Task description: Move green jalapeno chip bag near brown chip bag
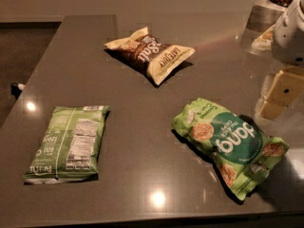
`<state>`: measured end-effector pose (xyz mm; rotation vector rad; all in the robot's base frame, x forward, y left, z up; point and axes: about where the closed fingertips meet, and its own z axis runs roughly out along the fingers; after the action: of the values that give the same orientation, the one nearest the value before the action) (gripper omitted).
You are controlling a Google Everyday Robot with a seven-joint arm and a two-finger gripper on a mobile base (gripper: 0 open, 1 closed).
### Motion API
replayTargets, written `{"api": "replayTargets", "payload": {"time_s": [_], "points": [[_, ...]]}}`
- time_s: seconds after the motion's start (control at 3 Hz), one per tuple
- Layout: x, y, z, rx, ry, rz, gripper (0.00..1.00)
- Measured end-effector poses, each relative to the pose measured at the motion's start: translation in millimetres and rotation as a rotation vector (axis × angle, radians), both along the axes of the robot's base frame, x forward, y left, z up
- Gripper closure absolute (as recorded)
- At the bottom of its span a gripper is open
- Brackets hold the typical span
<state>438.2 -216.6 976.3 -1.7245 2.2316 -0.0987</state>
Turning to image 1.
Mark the small black white object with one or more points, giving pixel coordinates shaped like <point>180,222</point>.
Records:
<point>16,89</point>

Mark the brown sea salt chip bag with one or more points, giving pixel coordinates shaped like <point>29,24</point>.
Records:
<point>147,55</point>

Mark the green jalapeno chip bag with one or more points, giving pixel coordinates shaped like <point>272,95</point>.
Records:
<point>70,148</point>

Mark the green dang rice chips bag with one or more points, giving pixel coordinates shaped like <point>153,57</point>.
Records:
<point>243,155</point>

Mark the grey metal box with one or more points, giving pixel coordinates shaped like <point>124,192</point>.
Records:
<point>264,13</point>

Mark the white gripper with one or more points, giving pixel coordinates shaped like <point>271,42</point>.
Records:
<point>290,35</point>

